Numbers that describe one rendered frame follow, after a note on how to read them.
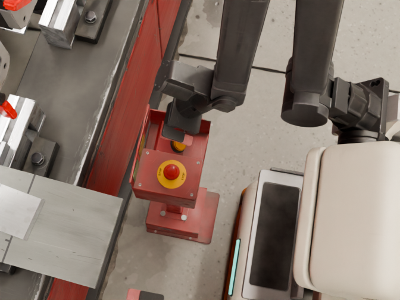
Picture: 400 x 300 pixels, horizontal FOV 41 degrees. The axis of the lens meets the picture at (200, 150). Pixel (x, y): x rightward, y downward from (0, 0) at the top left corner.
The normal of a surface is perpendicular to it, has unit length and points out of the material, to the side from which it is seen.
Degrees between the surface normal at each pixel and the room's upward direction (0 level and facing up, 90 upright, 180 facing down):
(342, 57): 0
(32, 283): 0
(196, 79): 27
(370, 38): 0
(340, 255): 42
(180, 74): 22
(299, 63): 90
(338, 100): 37
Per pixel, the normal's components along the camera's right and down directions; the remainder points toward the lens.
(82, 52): 0.03, -0.29
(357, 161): -0.64, -0.33
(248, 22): -0.12, 0.95
